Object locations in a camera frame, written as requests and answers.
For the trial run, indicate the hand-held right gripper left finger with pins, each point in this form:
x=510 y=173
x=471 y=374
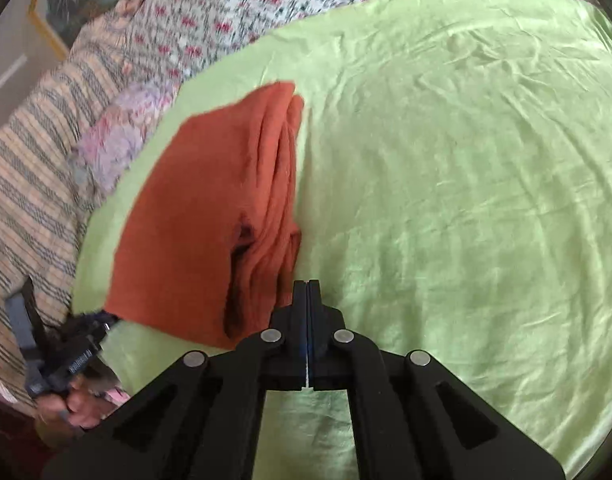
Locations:
x=300 y=320

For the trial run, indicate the light green bed sheet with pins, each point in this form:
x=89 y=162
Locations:
x=435 y=185

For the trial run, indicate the pastel floral cloth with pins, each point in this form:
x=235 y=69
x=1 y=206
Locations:
x=121 y=135

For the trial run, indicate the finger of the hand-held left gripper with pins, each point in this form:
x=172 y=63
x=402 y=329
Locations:
x=27 y=320

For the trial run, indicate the plaid blanket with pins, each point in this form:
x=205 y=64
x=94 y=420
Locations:
x=31 y=185

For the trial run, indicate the person's left hand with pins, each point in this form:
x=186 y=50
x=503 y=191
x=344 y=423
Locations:
x=83 y=402

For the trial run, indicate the orange knit sweater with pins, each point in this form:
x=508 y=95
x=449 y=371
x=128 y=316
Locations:
x=186 y=200

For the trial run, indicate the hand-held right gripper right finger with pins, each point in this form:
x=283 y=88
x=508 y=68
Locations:
x=317 y=320

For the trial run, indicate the rose print floral blanket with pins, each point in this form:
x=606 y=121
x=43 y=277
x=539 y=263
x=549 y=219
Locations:
x=226 y=10

